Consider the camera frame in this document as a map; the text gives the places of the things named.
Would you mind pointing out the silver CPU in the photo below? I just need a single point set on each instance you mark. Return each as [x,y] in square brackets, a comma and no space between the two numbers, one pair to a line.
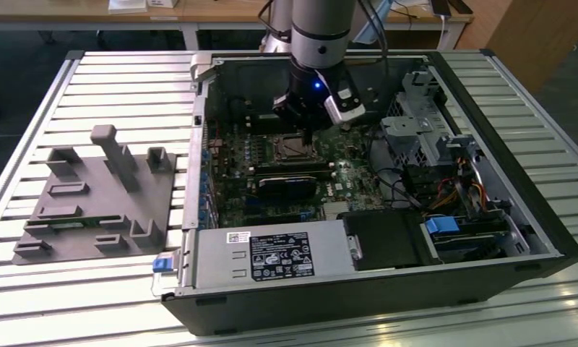
[291,147]

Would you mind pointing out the green RAM stick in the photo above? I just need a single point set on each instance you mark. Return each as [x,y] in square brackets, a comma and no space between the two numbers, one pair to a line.
[101,219]

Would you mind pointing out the silver power supply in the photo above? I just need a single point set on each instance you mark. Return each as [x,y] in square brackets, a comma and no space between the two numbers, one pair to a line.
[212,260]

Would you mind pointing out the pale blue teach pendant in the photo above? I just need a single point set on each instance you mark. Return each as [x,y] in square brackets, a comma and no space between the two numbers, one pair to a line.
[364,36]

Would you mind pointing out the white paper box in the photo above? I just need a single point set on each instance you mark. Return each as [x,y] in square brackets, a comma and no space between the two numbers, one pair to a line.
[125,6]

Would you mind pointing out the black PC case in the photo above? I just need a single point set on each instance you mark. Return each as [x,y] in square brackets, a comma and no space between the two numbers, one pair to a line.
[343,311]

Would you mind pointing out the silver case bracket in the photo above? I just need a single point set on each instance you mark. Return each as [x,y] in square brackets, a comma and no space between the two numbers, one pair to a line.
[203,65]

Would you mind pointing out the CPU socket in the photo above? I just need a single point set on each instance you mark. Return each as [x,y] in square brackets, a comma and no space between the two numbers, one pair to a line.
[273,159]

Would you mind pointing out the blue disk carrier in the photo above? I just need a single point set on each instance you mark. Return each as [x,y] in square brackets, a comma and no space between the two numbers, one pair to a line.
[441,226]

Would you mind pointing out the wooden cabinet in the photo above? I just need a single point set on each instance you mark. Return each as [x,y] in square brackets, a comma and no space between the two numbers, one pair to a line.
[544,36]

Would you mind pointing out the white printed box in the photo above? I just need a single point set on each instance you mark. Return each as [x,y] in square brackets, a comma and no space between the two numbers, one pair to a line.
[163,3]

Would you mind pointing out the silver chipset heatsink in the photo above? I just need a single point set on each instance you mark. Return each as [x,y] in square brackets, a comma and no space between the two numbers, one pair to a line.
[335,210]

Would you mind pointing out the wooden desk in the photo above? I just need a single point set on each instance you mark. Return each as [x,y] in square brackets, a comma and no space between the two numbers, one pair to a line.
[77,16]

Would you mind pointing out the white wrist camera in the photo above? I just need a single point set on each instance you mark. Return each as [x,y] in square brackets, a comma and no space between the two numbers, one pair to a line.
[347,105]

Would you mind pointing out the metal drive cage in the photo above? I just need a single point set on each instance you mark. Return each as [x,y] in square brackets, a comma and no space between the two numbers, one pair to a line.
[405,128]

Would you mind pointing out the black plastic shroud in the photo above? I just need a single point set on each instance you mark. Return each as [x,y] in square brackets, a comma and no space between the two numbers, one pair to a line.
[385,238]

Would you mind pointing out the blue case latch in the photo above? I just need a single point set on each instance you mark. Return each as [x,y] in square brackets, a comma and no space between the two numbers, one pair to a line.
[163,263]

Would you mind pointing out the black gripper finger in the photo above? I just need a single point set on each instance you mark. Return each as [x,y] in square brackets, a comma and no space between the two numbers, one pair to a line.
[308,139]

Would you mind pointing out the grey parts rack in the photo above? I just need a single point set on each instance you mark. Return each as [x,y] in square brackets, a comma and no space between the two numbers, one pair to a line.
[108,204]

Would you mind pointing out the green motherboard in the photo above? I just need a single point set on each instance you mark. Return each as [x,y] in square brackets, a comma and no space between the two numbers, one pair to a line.
[352,177]

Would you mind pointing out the black graphics card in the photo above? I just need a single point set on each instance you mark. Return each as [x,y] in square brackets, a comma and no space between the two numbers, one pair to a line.
[289,186]

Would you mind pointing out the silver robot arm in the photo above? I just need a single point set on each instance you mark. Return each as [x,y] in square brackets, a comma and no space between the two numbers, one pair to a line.
[320,39]

